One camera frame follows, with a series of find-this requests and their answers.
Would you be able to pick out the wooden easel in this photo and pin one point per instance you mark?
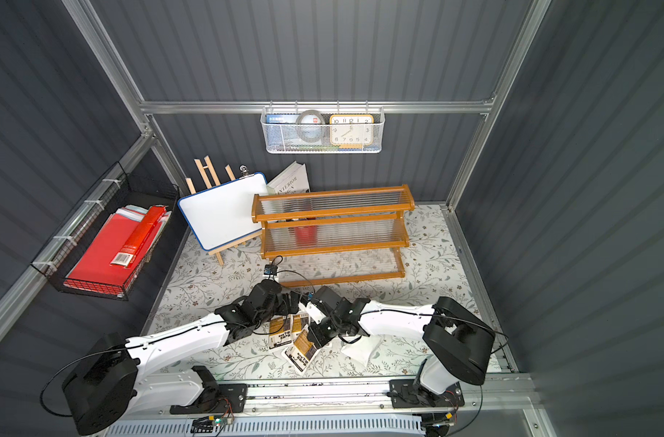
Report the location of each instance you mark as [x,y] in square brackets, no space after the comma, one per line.
[210,178]

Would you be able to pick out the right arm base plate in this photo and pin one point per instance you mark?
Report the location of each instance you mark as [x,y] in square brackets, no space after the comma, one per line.
[409,393]

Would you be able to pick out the red folder stack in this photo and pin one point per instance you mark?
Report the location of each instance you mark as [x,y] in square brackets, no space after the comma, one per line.
[94,272]

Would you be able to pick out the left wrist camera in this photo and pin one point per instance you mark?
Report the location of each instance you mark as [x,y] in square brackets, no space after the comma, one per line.
[271,270]

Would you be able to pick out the red cup behind shelf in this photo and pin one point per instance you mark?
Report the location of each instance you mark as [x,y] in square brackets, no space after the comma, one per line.
[305,235]

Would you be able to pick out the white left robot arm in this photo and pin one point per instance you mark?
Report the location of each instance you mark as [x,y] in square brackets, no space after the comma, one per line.
[119,376]

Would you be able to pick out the blue box in basket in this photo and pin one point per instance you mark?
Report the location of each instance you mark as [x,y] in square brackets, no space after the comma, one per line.
[280,119]

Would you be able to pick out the small green circuit board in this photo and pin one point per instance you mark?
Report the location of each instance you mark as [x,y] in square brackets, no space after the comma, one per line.
[209,426]

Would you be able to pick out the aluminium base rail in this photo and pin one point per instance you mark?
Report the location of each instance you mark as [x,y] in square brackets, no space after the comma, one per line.
[321,396]

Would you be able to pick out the round grey tape roll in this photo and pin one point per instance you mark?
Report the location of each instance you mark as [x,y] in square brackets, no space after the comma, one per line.
[309,126]

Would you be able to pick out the white plain bag lower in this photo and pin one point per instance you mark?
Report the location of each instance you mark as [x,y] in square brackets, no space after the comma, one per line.
[363,349]

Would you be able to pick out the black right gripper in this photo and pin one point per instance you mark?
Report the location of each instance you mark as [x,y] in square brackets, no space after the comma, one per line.
[321,332]

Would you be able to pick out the black wire side basket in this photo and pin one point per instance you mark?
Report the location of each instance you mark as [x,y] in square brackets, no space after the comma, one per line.
[78,259]

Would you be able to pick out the white wire wall basket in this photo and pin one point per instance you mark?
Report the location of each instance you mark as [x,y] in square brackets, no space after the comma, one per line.
[282,139]

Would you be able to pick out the white board blue frame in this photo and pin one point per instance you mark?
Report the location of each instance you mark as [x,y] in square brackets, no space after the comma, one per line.
[222,215]

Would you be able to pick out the orange wooden three-tier shelf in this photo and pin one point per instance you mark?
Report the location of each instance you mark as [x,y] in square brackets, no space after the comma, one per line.
[347,220]

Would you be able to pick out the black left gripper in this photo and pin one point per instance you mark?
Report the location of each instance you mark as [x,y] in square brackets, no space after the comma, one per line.
[287,305]

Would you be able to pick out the red long box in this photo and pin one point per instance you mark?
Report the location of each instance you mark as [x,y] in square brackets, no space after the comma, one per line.
[128,253]

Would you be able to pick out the yellow square clock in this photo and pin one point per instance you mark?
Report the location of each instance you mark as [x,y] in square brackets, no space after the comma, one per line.
[351,131]

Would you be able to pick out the white book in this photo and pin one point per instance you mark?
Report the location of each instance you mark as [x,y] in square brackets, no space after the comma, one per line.
[292,180]

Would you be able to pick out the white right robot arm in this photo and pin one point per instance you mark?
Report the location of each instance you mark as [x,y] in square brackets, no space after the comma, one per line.
[460,343]

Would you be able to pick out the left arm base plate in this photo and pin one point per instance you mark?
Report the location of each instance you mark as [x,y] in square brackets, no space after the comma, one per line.
[215,397]

